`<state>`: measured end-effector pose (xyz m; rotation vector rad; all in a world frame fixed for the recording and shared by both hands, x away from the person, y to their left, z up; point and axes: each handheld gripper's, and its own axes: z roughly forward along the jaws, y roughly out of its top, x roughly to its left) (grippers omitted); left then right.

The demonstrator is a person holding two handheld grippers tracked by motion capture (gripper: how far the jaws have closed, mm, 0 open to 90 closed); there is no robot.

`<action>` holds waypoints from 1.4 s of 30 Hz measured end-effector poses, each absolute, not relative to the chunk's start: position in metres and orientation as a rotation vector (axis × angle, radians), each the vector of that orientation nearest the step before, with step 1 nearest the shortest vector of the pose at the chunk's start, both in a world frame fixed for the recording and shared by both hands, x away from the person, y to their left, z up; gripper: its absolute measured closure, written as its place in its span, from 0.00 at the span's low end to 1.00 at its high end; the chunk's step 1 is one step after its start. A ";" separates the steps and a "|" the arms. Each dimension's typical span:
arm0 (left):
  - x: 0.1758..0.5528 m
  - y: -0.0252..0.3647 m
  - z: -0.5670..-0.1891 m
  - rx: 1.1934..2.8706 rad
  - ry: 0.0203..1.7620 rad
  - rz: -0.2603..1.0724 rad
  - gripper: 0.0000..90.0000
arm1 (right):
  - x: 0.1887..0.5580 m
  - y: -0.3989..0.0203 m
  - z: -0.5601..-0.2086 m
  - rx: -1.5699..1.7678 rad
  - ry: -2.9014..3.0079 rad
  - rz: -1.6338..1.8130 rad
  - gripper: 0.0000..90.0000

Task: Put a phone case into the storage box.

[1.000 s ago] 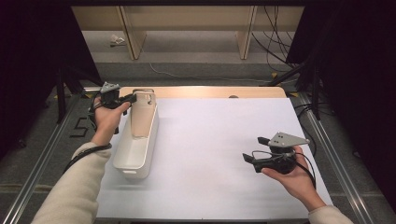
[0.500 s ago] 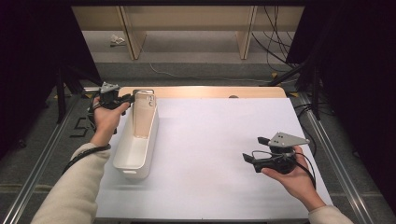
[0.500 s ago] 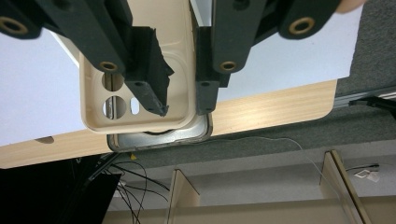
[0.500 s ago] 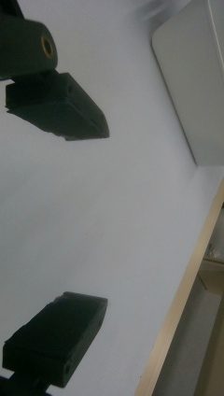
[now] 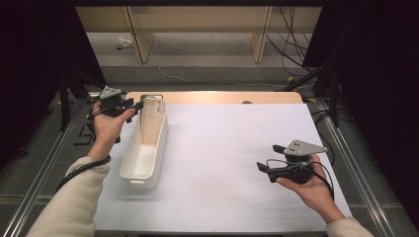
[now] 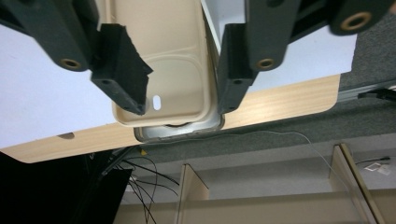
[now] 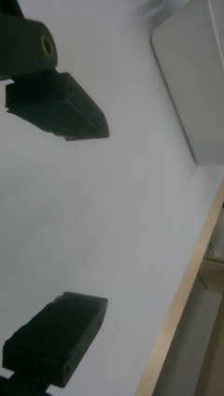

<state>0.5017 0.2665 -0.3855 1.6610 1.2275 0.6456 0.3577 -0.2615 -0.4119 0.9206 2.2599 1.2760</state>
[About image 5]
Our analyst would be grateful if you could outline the black hanging cables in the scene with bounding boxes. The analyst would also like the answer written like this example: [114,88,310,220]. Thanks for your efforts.
[266,5,317,77]

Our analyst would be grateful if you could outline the white floor cable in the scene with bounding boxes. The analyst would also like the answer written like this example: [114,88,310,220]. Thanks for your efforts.
[157,65,288,89]

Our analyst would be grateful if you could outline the black curtain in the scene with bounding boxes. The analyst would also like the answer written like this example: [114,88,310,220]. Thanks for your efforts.
[301,0,419,228]
[0,0,108,172]

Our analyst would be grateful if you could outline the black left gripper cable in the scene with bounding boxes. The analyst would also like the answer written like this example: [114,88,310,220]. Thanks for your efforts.
[53,98,113,196]

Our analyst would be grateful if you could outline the white table sheet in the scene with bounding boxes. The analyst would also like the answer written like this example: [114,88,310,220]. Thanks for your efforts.
[93,103,354,233]

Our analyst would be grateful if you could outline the beige phone case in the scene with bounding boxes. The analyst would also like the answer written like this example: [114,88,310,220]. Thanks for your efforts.
[140,96,166,147]

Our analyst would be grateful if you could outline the person's right hand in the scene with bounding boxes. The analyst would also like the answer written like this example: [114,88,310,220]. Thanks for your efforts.
[276,153,341,220]

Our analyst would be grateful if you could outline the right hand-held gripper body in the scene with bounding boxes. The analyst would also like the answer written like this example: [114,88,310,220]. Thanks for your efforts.
[267,139,329,186]

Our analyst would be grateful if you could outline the beige wooden shelf unit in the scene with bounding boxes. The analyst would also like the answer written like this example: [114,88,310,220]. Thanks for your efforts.
[74,5,323,64]

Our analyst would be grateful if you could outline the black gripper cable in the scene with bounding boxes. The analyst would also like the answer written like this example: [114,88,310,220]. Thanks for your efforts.
[53,98,113,196]
[266,157,335,201]

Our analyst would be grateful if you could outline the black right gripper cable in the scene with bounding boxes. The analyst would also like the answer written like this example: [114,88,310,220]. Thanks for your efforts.
[266,157,335,201]

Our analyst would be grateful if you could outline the metal floor rail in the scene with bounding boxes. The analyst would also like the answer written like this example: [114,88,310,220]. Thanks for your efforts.
[0,98,87,237]
[312,98,396,237]

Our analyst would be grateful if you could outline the black metal stand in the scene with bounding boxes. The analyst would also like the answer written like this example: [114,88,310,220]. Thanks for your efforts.
[283,62,342,127]
[58,70,126,131]

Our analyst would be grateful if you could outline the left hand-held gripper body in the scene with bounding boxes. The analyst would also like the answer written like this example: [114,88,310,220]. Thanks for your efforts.
[98,86,134,119]

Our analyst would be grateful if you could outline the person's left hand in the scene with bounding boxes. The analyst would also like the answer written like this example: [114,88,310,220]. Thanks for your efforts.
[87,101,136,156]

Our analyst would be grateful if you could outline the white plastic basket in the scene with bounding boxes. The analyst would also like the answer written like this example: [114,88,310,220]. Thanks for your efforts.
[119,98,169,191]

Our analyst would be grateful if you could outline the crumpled white paper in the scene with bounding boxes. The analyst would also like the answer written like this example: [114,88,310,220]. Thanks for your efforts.
[116,36,133,50]

